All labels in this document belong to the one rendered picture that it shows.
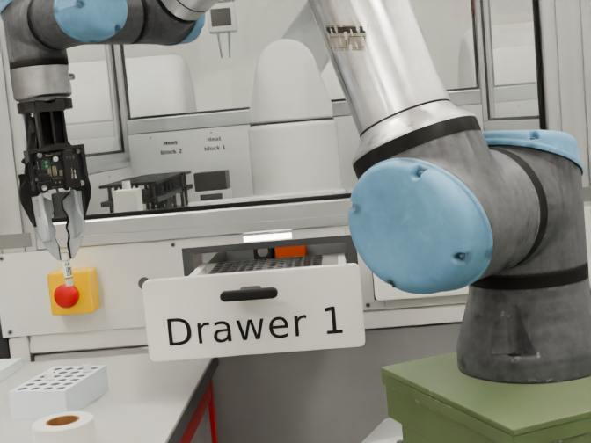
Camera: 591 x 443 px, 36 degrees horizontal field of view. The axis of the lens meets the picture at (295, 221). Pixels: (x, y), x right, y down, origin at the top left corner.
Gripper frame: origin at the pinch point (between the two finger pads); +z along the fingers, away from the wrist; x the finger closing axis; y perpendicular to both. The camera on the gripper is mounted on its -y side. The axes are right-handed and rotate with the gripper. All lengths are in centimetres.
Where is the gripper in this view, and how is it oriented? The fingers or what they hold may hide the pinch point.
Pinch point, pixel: (63, 249)
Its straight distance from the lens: 126.3
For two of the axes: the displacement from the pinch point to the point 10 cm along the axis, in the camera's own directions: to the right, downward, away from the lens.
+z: 1.2, 9.9, 1.0
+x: 9.2, -1.4, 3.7
